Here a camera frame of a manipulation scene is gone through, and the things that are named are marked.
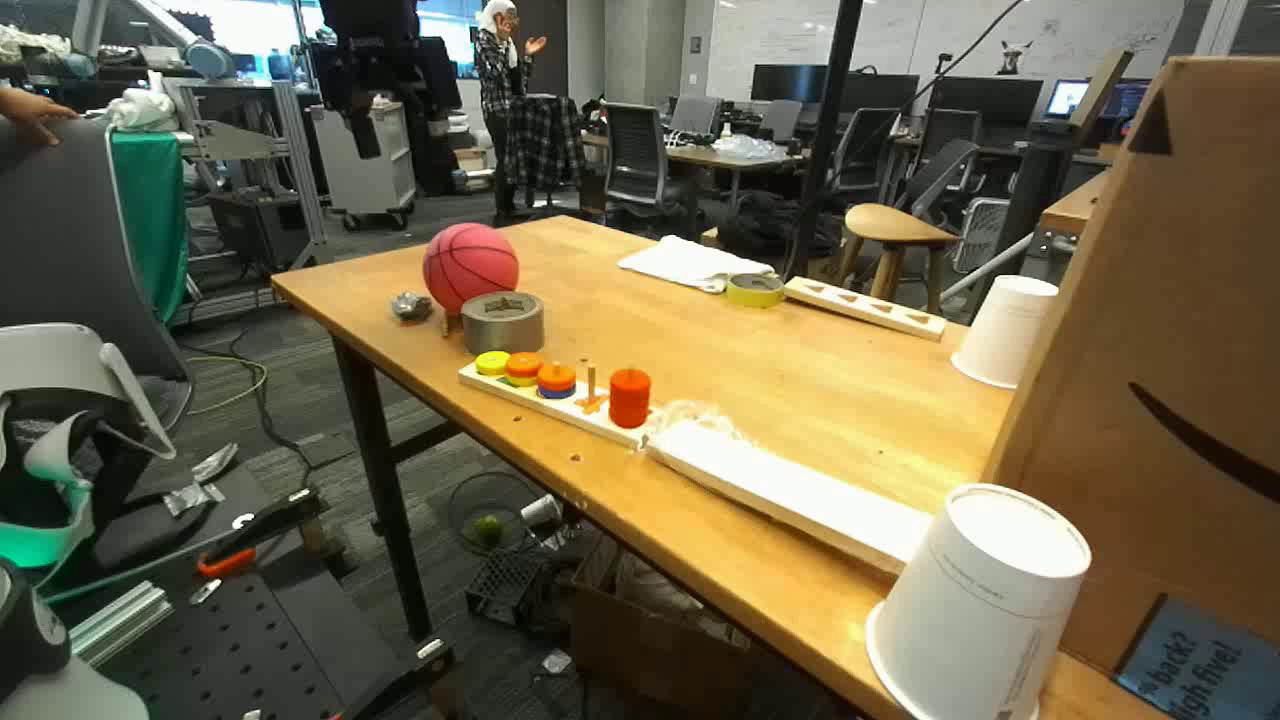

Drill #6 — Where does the small white paper cup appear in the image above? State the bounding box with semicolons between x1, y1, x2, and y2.
947;270;1066;391

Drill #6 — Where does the grey office chair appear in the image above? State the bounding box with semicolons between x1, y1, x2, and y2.
602;99;673;213

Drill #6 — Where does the green cloth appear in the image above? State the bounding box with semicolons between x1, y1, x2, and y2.
108;127;192;327

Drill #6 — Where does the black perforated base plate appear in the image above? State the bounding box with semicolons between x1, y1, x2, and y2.
76;533;420;720

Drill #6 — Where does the white stacking toy board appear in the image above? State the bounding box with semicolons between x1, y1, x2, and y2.
457;352;657;452

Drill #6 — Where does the person in plaid clothes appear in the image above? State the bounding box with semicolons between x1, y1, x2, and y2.
472;0;552;224

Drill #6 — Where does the black metal table leg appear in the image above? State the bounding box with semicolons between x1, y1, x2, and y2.
330;334;451;672

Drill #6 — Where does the white paper stack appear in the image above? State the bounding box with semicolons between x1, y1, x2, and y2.
617;232;777;295

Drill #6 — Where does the lit laptop screen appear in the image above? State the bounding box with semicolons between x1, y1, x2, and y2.
1043;74;1097;120

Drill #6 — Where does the grey duct tape roll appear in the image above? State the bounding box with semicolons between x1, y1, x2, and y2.
461;286;548;356

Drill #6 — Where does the aluminium extrusion bar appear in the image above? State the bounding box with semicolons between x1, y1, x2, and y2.
64;578;177;669

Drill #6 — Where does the orange handled tool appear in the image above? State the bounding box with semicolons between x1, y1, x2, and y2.
192;539;263;582

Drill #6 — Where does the round wooden stool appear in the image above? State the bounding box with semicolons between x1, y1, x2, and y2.
831;200;959;302

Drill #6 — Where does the pink rubber ball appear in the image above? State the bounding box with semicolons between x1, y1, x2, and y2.
420;221;524;320

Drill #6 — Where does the grey chair back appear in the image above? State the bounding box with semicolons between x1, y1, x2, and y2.
0;115;192;391

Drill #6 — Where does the round wooden meeting table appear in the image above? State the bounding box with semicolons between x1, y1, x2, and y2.
661;136;811;205

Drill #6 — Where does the long white tray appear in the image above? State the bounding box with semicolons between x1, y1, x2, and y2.
640;401;938;577

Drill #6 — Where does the white wooden block with holes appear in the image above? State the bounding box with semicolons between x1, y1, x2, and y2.
782;270;951;342

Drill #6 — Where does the black computer monitor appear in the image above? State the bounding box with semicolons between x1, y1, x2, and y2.
928;73;1048;136

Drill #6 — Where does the large white paper cup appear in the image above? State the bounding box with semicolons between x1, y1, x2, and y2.
863;481;1097;720

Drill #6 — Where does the black tool handle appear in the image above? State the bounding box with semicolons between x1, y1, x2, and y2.
223;484;326;543

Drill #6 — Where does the white wheeled cart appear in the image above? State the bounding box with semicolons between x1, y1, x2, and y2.
309;95;420;232

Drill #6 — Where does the brown cardboard box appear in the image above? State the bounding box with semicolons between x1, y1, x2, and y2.
981;51;1280;720

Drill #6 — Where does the crumpled silver foil piece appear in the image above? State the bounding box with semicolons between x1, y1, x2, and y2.
388;286;440;327

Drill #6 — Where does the orange toy cylinder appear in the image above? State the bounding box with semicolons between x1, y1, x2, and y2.
609;365;657;431

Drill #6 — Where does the black vertical pole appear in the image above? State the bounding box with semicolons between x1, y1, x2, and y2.
796;0;868;254

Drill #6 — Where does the yellow-green small container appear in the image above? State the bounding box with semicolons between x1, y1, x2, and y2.
726;269;789;311

